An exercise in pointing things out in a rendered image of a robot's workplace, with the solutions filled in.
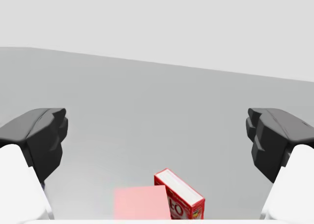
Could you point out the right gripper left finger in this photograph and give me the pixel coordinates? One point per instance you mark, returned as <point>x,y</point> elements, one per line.
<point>36,140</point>

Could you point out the red and white carton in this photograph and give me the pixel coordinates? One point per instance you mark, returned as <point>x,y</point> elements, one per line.
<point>182,197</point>

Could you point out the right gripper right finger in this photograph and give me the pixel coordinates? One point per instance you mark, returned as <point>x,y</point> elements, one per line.
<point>272,140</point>

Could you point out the pink pad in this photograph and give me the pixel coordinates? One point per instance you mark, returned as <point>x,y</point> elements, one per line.
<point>141,203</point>

